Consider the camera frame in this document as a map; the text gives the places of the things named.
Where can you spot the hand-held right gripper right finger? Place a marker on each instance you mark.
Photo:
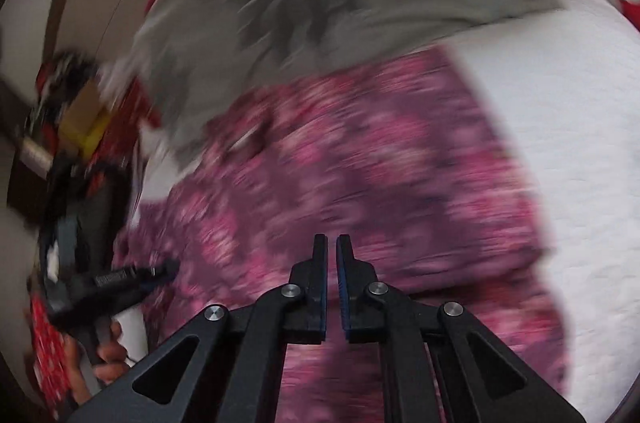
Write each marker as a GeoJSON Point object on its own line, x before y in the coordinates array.
{"type": "Point", "coordinates": [343, 303]}

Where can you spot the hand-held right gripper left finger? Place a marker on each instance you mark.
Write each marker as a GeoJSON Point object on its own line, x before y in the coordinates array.
{"type": "Point", "coordinates": [320, 303]}

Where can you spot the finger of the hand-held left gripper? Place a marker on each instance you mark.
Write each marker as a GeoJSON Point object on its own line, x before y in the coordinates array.
{"type": "Point", "coordinates": [140, 274]}

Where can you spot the purple floral fleece garment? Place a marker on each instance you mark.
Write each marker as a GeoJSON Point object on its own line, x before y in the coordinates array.
{"type": "Point", "coordinates": [375, 153]}

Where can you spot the person's left hand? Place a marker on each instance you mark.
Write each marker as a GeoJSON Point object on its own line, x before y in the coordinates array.
{"type": "Point", "coordinates": [112, 353]}

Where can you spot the yellow box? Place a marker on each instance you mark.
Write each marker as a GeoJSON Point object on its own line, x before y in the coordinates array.
{"type": "Point", "coordinates": [82, 123]}

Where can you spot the red dotted cloth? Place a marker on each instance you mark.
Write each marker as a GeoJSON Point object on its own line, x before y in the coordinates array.
{"type": "Point", "coordinates": [47, 353]}

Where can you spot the red bedsheet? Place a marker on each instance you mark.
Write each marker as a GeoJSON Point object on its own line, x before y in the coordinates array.
{"type": "Point", "coordinates": [135, 103]}

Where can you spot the white mattress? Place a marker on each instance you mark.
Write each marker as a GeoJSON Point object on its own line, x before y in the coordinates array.
{"type": "Point", "coordinates": [550, 153]}

